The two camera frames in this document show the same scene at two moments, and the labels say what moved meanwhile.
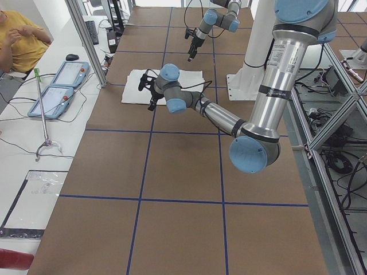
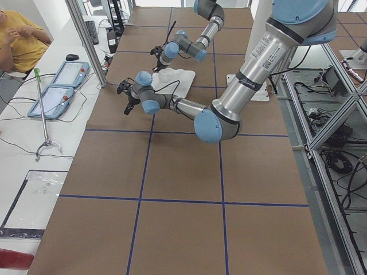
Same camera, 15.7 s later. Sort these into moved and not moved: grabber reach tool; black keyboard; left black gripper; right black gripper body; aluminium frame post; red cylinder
Moved: right black gripper body; left black gripper
Not moved: red cylinder; black keyboard; grabber reach tool; aluminium frame post
